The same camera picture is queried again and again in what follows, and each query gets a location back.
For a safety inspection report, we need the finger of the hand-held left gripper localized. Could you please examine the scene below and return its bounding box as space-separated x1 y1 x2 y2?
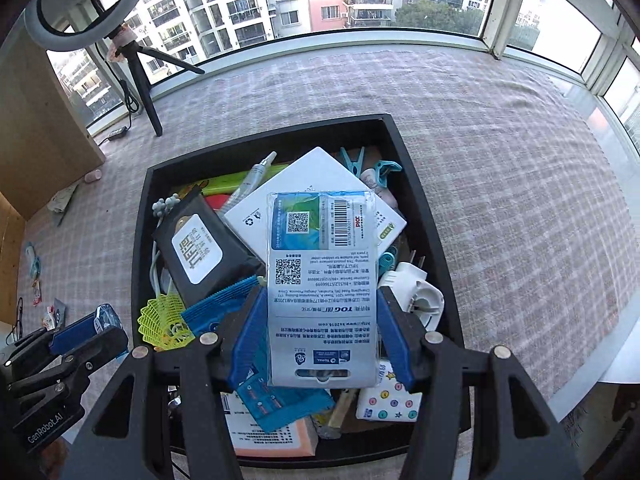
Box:
7 327 130 411
0 312 110 367

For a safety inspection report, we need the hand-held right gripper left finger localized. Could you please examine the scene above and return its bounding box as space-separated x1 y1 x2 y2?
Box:
72 285 271 480

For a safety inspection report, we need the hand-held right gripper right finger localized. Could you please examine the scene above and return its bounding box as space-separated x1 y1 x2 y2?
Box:
376 285 586 480

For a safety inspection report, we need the blue foil packet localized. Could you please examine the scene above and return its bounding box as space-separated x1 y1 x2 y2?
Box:
181 276 336 433

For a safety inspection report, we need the white round plastic device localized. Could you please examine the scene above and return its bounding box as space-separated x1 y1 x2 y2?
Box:
377 262 446 333

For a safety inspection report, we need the white blue card packet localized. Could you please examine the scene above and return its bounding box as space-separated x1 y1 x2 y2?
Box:
263 191 381 388

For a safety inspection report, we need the black storage tray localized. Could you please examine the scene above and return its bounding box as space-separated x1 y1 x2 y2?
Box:
131 114 473 471

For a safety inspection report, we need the grey glue tube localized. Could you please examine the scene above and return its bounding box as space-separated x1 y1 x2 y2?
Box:
220 151 278 211

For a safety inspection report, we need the teal plastic clothespin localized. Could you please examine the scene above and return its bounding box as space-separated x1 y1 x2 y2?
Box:
339 146 366 178
25 242 43 281
372 159 402 188

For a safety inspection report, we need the pink checked desktop cloth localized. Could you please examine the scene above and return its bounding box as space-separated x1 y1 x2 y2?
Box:
20 47 640 466

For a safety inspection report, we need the dotted white tissue pack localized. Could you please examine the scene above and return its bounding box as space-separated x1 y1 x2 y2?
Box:
355 360 423 423

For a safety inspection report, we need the lime green mesh basket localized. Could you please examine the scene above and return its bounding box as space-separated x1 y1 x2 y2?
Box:
137 292 196 352

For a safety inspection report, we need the wooden plank panel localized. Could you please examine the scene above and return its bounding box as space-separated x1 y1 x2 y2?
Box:
0 190 26 331

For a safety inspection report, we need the white orange paper box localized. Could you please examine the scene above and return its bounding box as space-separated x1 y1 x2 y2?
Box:
220 391 319 458

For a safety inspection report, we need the torn grey paper envelope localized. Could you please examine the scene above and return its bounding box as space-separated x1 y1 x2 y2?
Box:
52 184 80 213

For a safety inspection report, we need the grey bead flower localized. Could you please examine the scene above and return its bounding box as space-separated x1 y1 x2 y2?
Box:
152 195 182 218

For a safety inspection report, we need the lime green packet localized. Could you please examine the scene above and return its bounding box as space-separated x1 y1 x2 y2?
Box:
171 170 291 202

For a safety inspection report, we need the white flat cardboard box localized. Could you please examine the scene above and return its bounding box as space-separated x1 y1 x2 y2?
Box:
223 146 407 261

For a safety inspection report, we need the light wooden board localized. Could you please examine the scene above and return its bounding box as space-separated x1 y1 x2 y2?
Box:
0 25 107 221

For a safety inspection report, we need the black tripod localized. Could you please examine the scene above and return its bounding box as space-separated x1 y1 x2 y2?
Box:
105 27 206 137

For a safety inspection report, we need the black usb cable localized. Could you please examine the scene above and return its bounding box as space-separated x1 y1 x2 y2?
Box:
5 297 26 346

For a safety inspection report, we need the white cord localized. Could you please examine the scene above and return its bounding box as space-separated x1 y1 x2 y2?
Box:
150 240 173 296

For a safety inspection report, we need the black ring light cable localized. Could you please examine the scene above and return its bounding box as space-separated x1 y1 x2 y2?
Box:
92 77 141 143

